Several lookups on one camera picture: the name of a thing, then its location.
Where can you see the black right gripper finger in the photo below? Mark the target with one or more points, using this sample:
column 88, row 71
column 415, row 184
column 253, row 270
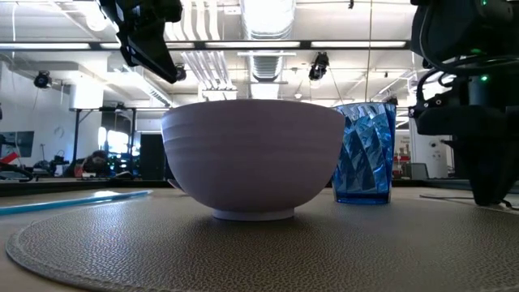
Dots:
column 490, row 174

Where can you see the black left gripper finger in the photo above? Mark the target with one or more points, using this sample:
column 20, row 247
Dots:
column 150, row 52

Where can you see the grey round placemat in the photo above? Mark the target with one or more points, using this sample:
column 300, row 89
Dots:
column 259, row 251

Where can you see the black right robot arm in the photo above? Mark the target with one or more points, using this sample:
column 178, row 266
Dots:
column 458, row 28

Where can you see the black cabinet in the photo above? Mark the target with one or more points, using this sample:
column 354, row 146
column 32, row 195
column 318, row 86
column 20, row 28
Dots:
column 152, row 158

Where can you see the white round column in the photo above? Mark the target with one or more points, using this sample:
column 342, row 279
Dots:
column 430, row 158

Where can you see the grey storage box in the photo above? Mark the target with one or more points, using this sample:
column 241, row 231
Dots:
column 417, row 171

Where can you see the black background rig frame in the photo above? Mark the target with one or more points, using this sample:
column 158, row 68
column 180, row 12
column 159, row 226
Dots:
column 76, row 142

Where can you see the red bar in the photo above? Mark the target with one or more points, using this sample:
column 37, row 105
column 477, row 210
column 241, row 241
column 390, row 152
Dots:
column 8, row 158

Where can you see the black ceiling spotlight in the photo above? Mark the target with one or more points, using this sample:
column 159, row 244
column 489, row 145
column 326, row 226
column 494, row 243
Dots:
column 318, row 67
column 42, row 80
column 181, row 73

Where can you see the lilac ribbed bowl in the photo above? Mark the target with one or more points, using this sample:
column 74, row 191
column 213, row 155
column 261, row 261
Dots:
column 251, row 162

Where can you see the blue faceted plastic cup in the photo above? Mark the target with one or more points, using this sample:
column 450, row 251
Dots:
column 365, row 162

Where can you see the dark wall screen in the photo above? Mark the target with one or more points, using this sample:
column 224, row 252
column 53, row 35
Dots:
column 18, row 144

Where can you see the light blue drinking straw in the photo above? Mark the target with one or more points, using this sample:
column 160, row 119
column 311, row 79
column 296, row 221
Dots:
column 61, row 203

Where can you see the silver ventilation duct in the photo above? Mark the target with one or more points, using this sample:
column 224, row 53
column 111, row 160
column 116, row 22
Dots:
column 265, row 24

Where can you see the person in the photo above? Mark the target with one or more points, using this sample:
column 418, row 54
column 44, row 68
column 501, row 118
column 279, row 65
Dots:
column 95, row 162

